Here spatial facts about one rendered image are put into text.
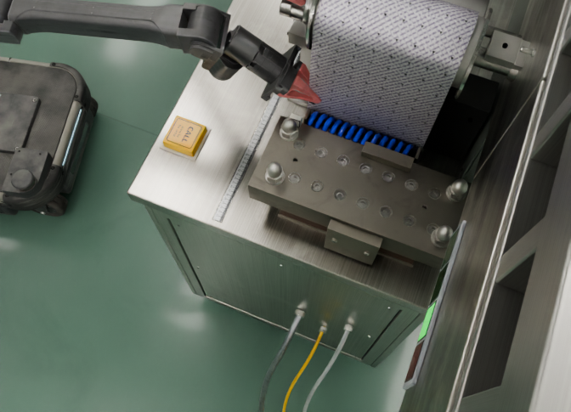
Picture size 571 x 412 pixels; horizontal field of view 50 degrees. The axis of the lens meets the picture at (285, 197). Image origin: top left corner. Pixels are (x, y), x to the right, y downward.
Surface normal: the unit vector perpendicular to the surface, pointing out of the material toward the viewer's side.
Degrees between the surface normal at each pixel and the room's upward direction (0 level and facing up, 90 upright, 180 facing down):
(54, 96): 0
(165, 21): 6
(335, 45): 90
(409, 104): 90
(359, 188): 0
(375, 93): 90
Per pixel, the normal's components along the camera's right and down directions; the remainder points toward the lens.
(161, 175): 0.00, -0.39
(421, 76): -0.38, 0.85
